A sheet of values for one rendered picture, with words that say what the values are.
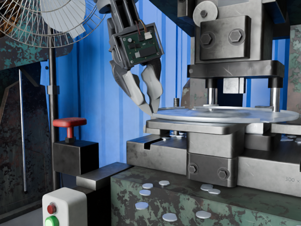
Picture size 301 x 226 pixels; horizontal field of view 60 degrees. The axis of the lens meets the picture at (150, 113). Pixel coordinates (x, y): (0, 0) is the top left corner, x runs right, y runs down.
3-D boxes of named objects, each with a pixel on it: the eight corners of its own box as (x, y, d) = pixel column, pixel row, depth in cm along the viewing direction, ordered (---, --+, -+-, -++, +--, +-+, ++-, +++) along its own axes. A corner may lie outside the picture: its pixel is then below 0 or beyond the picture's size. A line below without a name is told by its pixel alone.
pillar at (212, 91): (212, 123, 73) (214, 73, 72) (205, 123, 74) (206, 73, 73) (215, 123, 75) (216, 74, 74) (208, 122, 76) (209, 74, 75)
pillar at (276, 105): (277, 128, 64) (280, 71, 63) (268, 128, 65) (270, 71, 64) (278, 127, 66) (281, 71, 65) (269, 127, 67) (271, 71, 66)
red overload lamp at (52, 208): (53, 217, 48) (53, 205, 48) (45, 214, 49) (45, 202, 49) (58, 215, 49) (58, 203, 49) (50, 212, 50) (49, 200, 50)
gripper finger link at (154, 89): (160, 118, 44) (143, 65, 43) (151, 115, 50) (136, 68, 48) (177, 111, 45) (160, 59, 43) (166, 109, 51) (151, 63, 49)
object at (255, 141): (273, 151, 53) (273, 136, 53) (184, 141, 64) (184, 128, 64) (281, 138, 67) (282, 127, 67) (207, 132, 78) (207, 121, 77)
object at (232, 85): (242, 93, 61) (242, 77, 60) (221, 93, 63) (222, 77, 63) (245, 93, 63) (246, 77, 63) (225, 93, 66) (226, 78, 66)
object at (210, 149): (225, 219, 37) (228, 123, 35) (143, 197, 44) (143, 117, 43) (259, 171, 58) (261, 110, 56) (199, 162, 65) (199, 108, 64)
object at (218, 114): (178, 126, 36) (178, 120, 36) (134, 110, 64) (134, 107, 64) (339, 120, 44) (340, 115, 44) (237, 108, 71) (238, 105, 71)
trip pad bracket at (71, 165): (82, 228, 59) (80, 142, 57) (54, 216, 64) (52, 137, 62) (101, 216, 64) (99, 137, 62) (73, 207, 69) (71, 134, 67)
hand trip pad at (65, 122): (67, 154, 59) (66, 120, 58) (50, 150, 62) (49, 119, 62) (90, 148, 65) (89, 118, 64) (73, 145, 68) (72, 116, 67)
